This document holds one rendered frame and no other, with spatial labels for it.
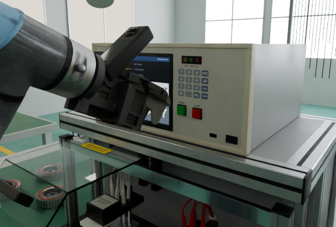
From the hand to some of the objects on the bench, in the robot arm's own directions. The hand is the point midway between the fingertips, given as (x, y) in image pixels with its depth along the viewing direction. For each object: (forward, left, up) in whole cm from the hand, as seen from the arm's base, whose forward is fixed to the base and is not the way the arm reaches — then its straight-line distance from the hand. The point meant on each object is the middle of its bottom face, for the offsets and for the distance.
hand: (165, 99), depth 57 cm
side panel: (+35, -24, -45) cm, 62 cm away
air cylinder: (+6, +19, -45) cm, 49 cm away
